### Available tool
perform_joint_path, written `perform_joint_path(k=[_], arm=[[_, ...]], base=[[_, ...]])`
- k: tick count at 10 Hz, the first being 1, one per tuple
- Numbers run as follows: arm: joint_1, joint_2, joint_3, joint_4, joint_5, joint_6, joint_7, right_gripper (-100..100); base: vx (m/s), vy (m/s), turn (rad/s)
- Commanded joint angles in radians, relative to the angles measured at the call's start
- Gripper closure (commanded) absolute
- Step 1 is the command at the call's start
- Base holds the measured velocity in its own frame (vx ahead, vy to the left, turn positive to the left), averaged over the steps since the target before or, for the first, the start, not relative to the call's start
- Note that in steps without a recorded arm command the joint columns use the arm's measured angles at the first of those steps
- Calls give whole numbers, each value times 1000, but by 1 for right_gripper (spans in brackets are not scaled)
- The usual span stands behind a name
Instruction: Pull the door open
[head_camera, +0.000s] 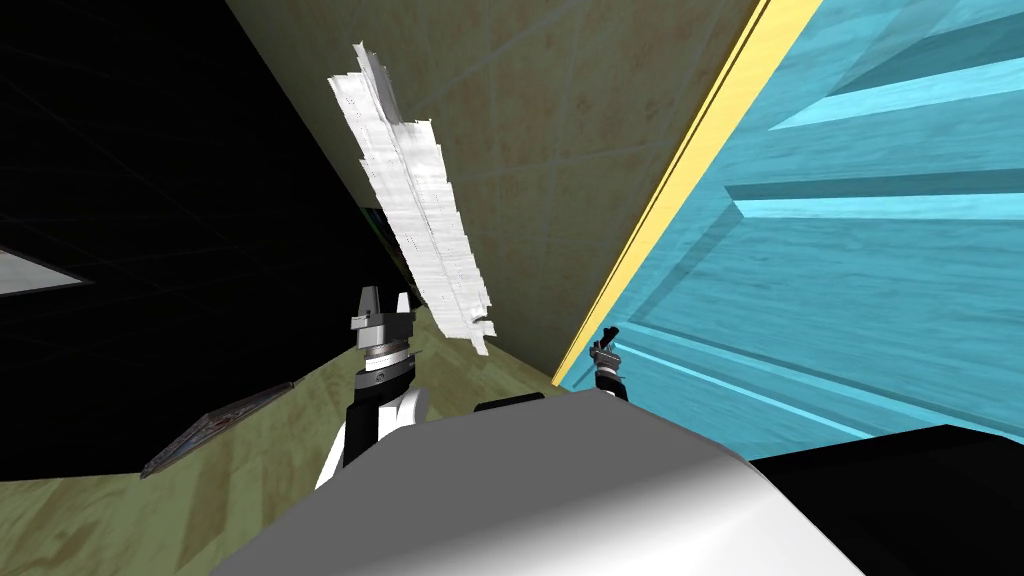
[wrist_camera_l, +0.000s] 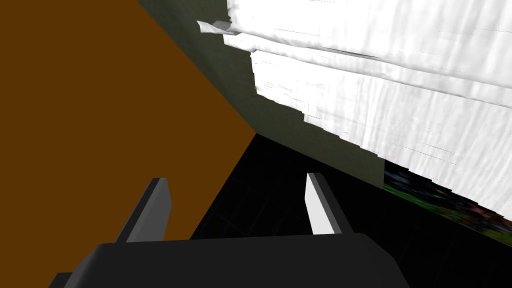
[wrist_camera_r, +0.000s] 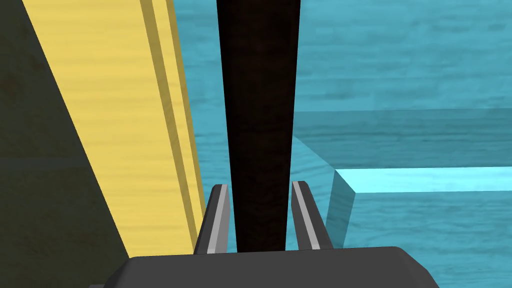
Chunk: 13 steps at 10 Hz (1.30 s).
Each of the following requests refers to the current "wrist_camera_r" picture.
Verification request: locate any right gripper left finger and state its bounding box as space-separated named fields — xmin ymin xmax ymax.
xmin=193 ymin=183 xmax=232 ymax=256

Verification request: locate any blue wooden door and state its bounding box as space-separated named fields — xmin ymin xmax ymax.
xmin=171 ymin=0 xmax=512 ymax=288

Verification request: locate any black bar handle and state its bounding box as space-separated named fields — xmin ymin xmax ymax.
xmin=215 ymin=0 xmax=302 ymax=254

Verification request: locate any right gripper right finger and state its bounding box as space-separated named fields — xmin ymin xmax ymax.
xmin=291 ymin=180 xmax=335 ymax=251

